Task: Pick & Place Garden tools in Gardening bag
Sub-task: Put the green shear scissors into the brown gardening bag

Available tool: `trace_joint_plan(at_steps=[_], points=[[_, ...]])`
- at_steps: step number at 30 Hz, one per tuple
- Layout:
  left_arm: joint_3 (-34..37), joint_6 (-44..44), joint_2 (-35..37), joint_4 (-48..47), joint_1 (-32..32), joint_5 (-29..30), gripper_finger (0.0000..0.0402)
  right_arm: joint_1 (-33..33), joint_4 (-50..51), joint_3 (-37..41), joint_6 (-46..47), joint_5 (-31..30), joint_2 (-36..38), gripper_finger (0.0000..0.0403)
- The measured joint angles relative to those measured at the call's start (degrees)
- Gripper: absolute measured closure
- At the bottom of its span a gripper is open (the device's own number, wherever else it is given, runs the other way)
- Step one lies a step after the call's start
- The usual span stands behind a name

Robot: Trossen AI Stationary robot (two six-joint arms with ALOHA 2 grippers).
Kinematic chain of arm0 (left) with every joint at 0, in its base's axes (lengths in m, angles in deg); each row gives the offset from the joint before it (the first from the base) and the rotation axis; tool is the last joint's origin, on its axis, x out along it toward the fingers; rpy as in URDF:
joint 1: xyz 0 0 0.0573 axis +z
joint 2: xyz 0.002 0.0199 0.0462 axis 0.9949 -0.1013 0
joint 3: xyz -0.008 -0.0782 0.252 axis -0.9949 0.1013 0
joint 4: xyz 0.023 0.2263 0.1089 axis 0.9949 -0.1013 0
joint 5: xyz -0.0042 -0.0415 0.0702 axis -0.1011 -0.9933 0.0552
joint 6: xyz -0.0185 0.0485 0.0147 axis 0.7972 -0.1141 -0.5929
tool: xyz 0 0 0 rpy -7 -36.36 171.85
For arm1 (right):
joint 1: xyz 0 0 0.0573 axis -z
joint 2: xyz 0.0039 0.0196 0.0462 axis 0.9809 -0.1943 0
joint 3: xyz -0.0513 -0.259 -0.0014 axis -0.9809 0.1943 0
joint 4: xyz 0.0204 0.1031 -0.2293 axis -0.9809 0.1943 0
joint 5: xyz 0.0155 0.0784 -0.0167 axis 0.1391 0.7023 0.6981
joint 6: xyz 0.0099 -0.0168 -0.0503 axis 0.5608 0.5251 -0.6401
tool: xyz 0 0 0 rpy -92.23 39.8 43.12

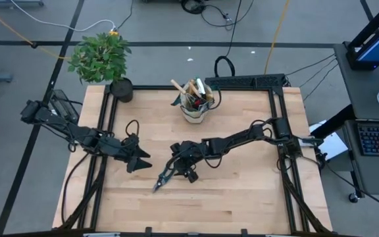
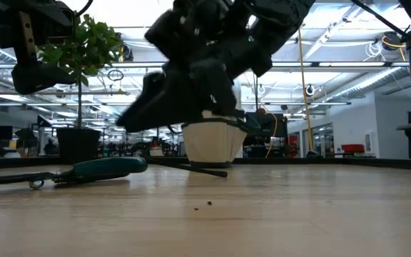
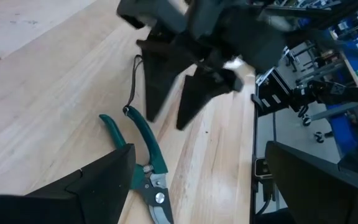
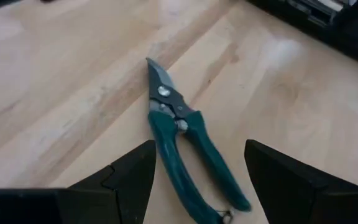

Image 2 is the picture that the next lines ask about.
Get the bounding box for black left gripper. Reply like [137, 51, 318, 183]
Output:
[11, 0, 76, 96]

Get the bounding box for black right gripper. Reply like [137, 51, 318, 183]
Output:
[115, 0, 274, 133]

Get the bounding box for cream gardening bag green trim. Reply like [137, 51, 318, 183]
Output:
[181, 109, 260, 168]

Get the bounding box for green leafy plant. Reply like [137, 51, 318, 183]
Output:
[36, 14, 124, 129]

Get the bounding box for black plant pot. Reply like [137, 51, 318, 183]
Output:
[56, 127, 102, 166]

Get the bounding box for black screen on stand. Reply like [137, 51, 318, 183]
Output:
[244, 111, 288, 148]

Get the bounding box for red box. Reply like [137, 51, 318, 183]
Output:
[340, 143, 365, 153]

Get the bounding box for thin yellow background cable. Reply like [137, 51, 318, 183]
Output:
[265, 112, 278, 158]

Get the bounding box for yellow hanging cable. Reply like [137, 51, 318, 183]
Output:
[297, 26, 320, 158]

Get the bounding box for green handled pruning shears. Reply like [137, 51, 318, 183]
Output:
[0, 156, 228, 191]

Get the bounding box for black aluminium table frame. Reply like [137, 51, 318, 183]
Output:
[0, 156, 411, 171]

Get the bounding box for ceiling cable reel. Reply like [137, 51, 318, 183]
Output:
[381, 31, 406, 61]

